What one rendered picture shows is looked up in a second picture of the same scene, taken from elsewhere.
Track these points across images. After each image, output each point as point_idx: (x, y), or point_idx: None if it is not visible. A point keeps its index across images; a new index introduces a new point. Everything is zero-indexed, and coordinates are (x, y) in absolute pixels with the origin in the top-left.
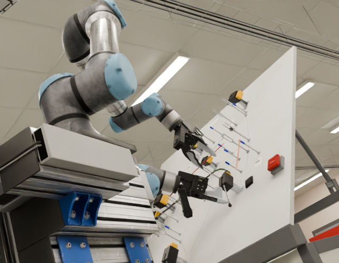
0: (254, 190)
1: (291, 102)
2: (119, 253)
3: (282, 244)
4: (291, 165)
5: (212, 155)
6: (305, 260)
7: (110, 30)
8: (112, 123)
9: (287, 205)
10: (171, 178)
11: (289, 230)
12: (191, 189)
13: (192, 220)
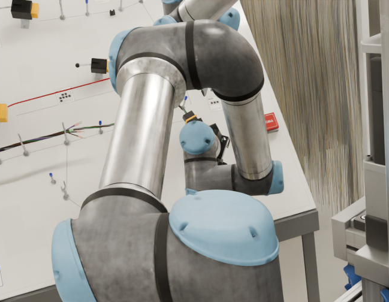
0: (228, 147)
1: (248, 30)
2: None
3: (302, 228)
4: (287, 130)
5: (204, 94)
6: (305, 239)
7: None
8: None
9: (303, 184)
10: (219, 144)
11: (317, 216)
12: (219, 156)
13: (80, 162)
